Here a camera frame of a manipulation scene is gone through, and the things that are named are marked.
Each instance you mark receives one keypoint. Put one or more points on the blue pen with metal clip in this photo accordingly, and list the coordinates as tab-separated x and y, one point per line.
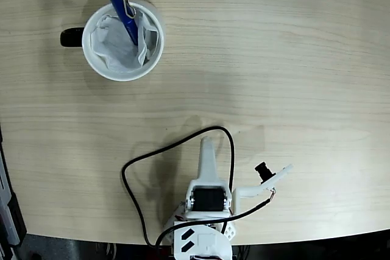
122	10

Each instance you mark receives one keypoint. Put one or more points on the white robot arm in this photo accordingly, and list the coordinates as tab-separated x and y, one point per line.
204	238

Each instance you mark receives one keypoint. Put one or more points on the crumpled white tissue paper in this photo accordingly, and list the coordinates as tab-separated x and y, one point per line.
115	50

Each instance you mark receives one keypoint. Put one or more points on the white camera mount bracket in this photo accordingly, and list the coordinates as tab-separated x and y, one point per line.
250	191

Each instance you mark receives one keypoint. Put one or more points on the small black camera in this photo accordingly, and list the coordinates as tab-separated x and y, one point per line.
264	172

